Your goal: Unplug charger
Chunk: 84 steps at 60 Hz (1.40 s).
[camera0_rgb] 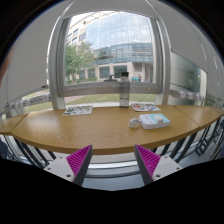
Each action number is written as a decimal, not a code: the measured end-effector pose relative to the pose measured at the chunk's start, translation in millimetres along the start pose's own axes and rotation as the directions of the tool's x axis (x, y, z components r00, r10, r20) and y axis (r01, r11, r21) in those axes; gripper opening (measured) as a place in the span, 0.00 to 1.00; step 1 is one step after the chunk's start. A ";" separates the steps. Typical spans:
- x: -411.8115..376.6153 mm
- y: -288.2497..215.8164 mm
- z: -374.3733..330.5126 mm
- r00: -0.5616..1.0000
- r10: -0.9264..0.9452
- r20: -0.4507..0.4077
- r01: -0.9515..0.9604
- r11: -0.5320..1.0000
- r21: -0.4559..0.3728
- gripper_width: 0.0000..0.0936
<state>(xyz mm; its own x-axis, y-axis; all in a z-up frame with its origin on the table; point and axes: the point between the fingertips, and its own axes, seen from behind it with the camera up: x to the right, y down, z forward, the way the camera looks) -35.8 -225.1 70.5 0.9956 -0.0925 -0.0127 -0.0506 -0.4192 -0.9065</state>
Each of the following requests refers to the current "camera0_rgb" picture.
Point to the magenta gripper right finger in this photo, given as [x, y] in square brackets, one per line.
[152, 166]

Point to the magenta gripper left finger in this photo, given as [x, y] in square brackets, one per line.
[73, 167]

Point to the white charger plug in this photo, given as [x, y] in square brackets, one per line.
[158, 118]

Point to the left colourful booklet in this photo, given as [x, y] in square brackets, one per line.
[78, 110]

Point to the colourful booklet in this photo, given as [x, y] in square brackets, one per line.
[78, 110]
[141, 107]

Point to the right colourful booklet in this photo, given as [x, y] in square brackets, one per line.
[141, 107]

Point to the clear water bottle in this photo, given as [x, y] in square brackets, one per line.
[124, 90]

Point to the right glass panel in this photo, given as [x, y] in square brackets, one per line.
[187, 76]

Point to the grey window frame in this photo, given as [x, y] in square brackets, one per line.
[113, 42]

